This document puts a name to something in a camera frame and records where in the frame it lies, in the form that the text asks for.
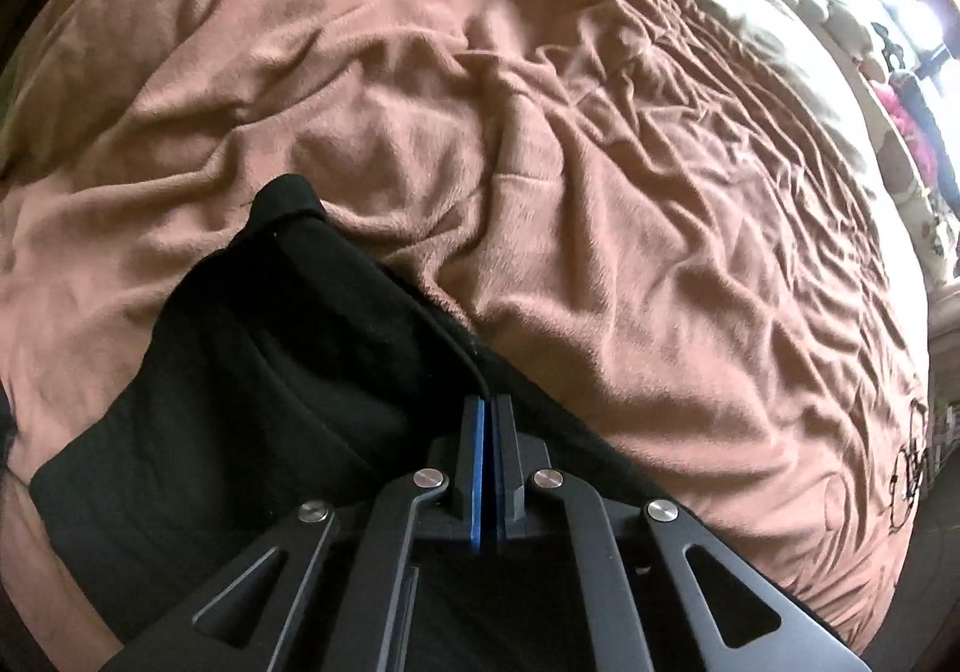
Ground bear print pillow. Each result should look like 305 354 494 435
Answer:
874 132 960 283

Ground black pants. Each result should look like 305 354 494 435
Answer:
30 173 856 672

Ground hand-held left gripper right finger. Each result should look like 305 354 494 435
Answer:
491 396 871 672

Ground white brown plush toy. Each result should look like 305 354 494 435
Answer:
795 0 878 54

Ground brown blanket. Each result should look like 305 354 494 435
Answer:
0 0 938 672

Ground pink cloth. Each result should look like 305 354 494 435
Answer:
881 83 942 170

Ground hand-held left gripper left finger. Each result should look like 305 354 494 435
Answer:
105 396 488 672

